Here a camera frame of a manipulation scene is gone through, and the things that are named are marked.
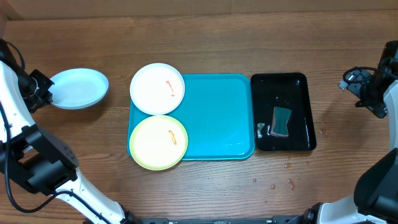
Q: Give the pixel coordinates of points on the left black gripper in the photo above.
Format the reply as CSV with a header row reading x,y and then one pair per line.
x,y
41,99

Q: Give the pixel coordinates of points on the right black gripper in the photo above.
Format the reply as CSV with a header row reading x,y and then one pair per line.
x,y
354,82

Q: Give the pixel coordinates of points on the light blue round plate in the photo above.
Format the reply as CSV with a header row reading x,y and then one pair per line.
x,y
78,88

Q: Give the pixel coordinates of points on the green dish sponge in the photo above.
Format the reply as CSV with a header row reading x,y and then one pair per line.
x,y
280,119

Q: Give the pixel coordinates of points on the yellow-green round plate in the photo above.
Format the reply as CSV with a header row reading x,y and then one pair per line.
x,y
158,142

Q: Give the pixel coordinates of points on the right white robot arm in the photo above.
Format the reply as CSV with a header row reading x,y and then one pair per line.
x,y
375,196

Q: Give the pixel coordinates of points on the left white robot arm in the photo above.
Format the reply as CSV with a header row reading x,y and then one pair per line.
x,y
34,158

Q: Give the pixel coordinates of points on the black plastic water tray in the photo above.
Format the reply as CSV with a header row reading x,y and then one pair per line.
x,y
285,90

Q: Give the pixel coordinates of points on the teal plastic tray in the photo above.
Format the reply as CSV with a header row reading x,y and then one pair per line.
x,y
217,114

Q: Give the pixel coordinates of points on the white round plate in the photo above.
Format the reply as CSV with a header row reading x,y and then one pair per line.
x,y
157,89

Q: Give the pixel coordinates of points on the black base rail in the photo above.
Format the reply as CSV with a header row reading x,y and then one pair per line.
x,y
274,220

